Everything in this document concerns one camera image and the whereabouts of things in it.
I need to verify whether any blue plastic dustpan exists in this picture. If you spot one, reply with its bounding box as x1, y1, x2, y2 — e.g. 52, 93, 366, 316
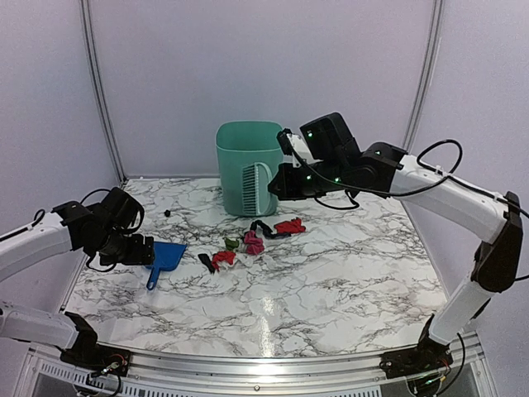
145, 242, 188, 291

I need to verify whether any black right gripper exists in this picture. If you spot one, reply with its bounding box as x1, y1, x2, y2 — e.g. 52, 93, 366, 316
268, 157, 349, 201

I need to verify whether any green plastic waste bin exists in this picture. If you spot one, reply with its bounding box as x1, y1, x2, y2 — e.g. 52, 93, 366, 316
216, 121, 284, 218

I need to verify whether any light green hand brush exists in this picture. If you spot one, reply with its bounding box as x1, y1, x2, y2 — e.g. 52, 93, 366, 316
241, 162, 272, 216

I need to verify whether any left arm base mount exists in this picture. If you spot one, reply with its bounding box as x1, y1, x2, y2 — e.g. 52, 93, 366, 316
60, 344, 131, 376

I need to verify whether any pink paper scrap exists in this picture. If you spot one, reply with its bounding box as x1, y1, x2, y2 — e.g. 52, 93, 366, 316
243, 230, 265, 256

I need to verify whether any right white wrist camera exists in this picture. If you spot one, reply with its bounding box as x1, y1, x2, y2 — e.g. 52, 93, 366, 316
276, 128, 316, 168

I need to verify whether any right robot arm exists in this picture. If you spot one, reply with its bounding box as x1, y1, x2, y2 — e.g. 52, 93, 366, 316
268, 112, 526, 378

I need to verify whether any left aluminium corner post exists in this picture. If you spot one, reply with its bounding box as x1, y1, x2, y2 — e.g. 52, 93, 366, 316
79, 0, 127, 184

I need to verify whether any white paper scrap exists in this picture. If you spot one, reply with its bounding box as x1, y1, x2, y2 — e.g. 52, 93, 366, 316
219, 244, 283, 270

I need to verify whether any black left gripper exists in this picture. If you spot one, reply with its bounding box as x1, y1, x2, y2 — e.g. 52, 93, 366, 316
90, 226, 155, 266

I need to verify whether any right aluminium corner post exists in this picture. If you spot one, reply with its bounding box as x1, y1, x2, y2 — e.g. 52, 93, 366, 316
398, 0, 445, 152

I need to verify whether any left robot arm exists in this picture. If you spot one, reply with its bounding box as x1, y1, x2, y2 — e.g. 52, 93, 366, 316
1, 187, 155, 369

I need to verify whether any aluminium front frame rail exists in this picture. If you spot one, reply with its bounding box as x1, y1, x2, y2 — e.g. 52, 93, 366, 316
13, 332, 498, 396

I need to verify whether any aluminium corner post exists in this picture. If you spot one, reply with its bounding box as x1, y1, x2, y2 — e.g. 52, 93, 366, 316
79, 0, 127, 184
398, 0, 445, 152

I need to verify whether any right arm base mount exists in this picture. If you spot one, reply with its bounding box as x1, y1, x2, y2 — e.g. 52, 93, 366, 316
379, 347, 453, 379

